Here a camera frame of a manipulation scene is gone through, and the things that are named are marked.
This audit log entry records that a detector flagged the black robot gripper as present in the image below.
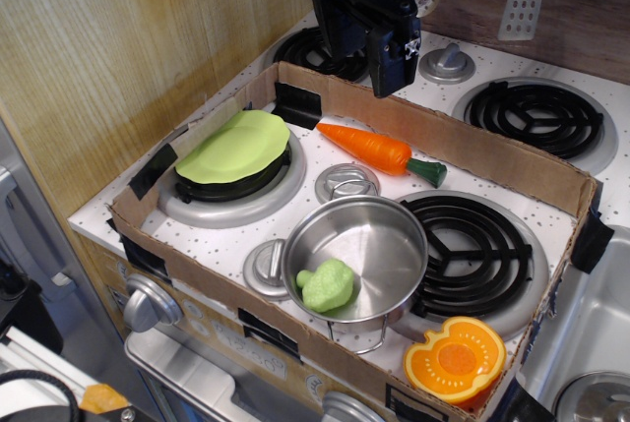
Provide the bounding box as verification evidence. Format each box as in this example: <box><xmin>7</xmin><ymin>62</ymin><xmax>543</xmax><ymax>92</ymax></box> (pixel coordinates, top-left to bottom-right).
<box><xmin>312</xmin><ymin>0</ymin><xmax>421</xmax><ymax>98</ymax></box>

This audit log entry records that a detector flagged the green toy broccoli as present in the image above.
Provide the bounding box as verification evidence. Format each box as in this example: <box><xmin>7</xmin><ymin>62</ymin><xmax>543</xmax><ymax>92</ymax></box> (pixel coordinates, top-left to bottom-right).
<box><xmin>296</xmin><ymin>259</ymin><xmax>354</xmax><ymax>314</ymax></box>

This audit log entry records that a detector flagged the rear left black burner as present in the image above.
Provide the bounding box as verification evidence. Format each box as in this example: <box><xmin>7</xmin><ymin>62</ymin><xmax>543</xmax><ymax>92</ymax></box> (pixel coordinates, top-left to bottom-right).
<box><xmin>268</xmin><ymin>27</ymin><xmax>368</xmax><ymax>82</ymax></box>

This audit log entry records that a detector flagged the black burner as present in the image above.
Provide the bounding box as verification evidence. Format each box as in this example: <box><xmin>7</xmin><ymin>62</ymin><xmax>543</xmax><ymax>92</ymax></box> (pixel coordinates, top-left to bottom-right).
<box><xmin>402</xmin><ymin>195</ymin><xmax>534</xmax><ymax>322</ymax></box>
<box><xmin>175</xmin><ymin>146</ymin><xmax>292</xmax><ymax>204</ymax></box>
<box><xmin>463</xmin><ymin>79</ymin><xmax>604</xmax><ymax>160</ymax></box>
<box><xmin>268</xmin><ymin>27</ymin><xmax>368</xmax><ymax>82</ymax></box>

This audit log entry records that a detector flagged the silver rear stove knob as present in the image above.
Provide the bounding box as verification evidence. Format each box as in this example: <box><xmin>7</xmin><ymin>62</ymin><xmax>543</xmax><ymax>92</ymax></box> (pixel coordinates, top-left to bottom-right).
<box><xmin>418</xmin><ymin>42</ymin><xmax>476</xmax><ymax>85</ymax></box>

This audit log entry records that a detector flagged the silver stove knob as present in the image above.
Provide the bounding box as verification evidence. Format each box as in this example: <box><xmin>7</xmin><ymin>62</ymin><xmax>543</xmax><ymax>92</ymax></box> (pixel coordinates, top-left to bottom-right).
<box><xmin>418</xmin><ymin>42</ymin><xmax>476</xmax><ymax>85</ymax></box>
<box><xmin>243</xmin><ymin>239</ymin><xmax>289</xmax><ymax>301</ymax></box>
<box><xmin>314</xmin><ymin>163</ymin><xmax>381</xmax><ymax>204</ymax></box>

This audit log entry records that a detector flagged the orange toy carrot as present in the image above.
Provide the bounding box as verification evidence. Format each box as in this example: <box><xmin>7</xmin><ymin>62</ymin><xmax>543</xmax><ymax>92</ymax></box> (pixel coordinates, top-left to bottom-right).
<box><xmin>316</xmin><ymin>122</ymin><xmax>448</xmax><ymax>188</ymax></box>

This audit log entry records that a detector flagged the silver centre stove knob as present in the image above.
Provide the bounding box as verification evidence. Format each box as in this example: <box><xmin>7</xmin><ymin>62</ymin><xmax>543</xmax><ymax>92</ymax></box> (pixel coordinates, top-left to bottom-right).
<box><xmin>314</xmin><ymin>163</ymin><xmax>381</xmax><ymax>204</ymax></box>

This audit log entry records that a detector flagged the hanging steel slotted spatula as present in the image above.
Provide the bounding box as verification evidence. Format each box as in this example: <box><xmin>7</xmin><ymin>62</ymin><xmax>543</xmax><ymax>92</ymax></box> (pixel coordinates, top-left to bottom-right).
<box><xmin>497</xmin><ymin>0</ymin><xmax>542</xmax><ymax>41</ymax></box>

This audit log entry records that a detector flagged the rear right black burner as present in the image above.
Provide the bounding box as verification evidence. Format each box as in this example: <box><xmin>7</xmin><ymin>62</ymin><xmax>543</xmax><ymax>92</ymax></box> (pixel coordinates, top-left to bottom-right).
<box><xmin>463</xmin><ymin>79</ymin><xmax>604</xmax><ymax>160</ymax></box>

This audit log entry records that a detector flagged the small steel pot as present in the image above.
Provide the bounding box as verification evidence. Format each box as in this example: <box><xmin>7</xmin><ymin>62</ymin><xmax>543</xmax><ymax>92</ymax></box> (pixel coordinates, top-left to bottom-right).
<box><xmin>280</xmin><ymin>179</ymin><xmax>428</xmax><ymax>355</ymax></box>

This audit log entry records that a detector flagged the front left black burner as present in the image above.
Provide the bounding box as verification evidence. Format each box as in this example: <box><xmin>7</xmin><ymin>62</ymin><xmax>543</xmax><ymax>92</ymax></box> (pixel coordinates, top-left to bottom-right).
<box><xmin>175</xmin><ymin>146</ymin><xmax>292</xmax><ymax>204</ymax></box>

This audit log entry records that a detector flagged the front right black burner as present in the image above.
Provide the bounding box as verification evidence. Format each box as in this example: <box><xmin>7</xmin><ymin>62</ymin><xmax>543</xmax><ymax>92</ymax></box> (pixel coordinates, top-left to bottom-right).
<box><xmin>402</xmin><ymin>195</ymin><xmax>534</xmax><ymax>322</ymax></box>

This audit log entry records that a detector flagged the silver front stove knob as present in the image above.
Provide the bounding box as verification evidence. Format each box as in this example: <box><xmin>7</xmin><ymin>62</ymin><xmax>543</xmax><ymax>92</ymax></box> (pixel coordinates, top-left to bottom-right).
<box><xmin>243</xmin><ymin>239</ymin><xmax>289</xmax><ymax>301</ymax></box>

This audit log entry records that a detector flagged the orange toy fruit half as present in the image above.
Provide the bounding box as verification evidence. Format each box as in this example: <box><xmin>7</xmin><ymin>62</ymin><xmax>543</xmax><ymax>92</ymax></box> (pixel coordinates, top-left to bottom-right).
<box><xmin>403</xmin><ymin>317</ymin><xmax>507</xmax><ymax>405</ymax></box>

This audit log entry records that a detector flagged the silver oven knob left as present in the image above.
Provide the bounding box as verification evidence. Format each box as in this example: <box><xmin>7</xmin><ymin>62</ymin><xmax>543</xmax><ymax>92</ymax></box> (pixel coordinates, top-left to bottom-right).
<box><xmin>123</xmin><ymin>274</ymin><xmax>183</xmax><ymax>332</ymax></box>

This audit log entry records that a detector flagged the silver oven knob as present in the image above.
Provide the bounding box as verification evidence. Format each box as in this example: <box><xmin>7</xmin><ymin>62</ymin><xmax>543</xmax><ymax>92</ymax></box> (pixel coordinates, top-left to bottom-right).
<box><xmin>322</xmin><ymin>391</ymin><xmax>383</xmax><ymax>422</ymax></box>
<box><xmin>123</xmin><ymin>274</ymin><xmax>183</xmax><ymax>332</ymax></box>

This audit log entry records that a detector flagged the steel sink basin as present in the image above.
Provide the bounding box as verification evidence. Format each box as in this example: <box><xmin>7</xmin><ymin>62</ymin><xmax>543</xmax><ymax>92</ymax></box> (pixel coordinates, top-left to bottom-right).
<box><xmin>510</xmin><ymin>226</ymin><xmax>629</xmax><ymax>421</ymax></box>

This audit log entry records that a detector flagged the silver oven knob right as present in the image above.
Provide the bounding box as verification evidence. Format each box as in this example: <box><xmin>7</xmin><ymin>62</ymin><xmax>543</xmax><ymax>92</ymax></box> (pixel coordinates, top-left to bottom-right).
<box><xmin>322</xmin><ymin>391</ymin><xmax>383</xmax><ymax>422</ymax></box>

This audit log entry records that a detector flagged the steel pot lid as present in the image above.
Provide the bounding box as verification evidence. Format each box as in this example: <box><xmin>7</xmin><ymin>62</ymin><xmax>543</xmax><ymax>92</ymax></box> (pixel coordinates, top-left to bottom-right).
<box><xmin>554</xmin><ymin>372</ymin><xmax>629</xmax><ymax>421</ymax></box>

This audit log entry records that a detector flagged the silver oven door handle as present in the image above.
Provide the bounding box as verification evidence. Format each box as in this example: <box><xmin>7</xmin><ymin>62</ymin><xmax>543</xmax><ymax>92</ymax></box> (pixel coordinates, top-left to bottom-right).
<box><xmin>125</xmin><ymin>329</ymin><xmax>320</xmax><ymax>421</ymax></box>

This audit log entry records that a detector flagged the black cable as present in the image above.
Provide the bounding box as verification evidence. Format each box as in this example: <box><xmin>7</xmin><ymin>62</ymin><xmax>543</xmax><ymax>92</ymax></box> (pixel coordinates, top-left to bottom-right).
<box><xmin>0</xmin><ymin>369</ymin><xmax>82</xmax><ymax>422</ymax></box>

